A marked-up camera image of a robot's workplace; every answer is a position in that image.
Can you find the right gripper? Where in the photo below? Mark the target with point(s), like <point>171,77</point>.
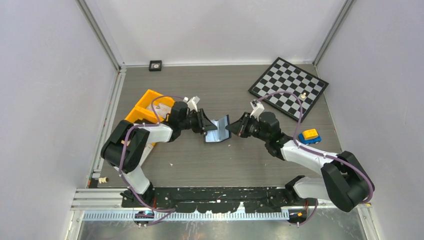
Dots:
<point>239,127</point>

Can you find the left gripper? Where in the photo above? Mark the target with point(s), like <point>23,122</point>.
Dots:
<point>203,124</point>

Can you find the black leather card holder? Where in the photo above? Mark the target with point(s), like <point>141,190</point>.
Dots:
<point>220,134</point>

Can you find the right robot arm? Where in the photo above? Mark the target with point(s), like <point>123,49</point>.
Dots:
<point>342,179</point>

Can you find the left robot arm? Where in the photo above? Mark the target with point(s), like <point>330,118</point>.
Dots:
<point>129,144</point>

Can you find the silver credit card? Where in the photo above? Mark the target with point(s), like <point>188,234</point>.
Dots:
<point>162,110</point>

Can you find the black white chessboard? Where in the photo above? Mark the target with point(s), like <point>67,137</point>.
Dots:
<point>282,75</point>

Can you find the white plastic tray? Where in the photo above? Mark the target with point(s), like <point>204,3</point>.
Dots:
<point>145,153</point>

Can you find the yellow plastic bin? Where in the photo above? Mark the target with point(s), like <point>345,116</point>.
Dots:
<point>152,98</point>
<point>140,114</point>

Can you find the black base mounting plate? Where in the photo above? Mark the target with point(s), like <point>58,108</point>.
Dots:
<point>216,200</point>

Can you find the small black square box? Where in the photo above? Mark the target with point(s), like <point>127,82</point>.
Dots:
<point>155,65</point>

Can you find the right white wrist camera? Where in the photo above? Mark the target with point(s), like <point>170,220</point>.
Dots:
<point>257,108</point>

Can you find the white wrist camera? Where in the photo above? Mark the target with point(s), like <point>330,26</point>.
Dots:
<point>257,108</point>
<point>192,103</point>

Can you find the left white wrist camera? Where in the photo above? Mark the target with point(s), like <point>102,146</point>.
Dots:
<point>192,103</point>

